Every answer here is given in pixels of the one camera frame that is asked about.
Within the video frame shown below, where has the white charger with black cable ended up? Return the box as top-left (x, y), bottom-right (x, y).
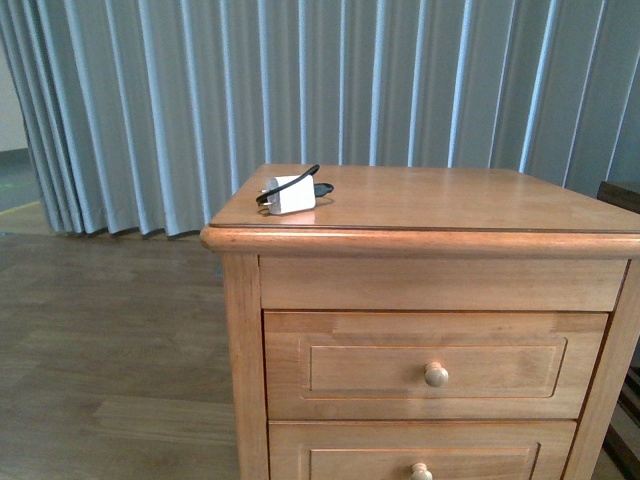
top-left (256, 165), bottom-right (334, 215)

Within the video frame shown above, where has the light wooden nightstand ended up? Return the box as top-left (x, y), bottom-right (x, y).
top-left (201, 165), bottom-right (639, 479)

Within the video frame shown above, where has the wooden drawer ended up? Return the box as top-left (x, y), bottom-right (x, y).
top-left (269, 421), bottom-right (575, 479)
top-left (264, 311), bottom-right (607, 420)

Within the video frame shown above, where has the grey pleated curtain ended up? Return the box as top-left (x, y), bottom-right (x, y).
top-left (1, 1), bottom-right (639, 235)

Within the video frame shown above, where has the dark wooden side table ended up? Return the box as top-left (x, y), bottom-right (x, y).
top-left (597, 180), bottom-right (640, 480)

